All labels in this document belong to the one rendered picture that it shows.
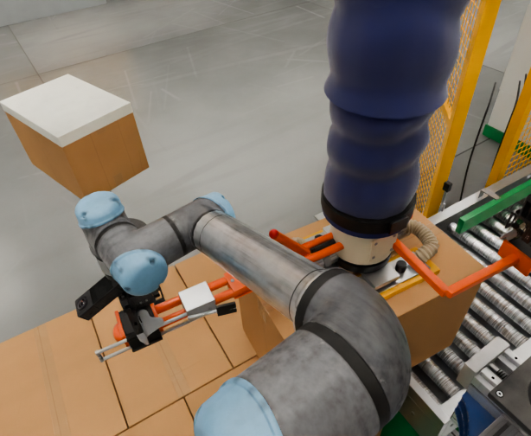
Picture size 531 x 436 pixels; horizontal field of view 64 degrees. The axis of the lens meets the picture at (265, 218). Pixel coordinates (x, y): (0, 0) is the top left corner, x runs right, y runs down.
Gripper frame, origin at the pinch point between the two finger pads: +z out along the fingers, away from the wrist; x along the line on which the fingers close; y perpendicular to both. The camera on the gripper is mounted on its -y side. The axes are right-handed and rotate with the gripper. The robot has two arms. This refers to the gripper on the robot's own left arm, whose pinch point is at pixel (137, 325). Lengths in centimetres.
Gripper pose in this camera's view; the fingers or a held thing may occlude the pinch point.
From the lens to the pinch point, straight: 99.8
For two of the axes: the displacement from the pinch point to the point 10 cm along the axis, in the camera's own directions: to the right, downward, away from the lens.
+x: -4.6, -6.0, 6.6
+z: 0.4, 7.3, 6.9
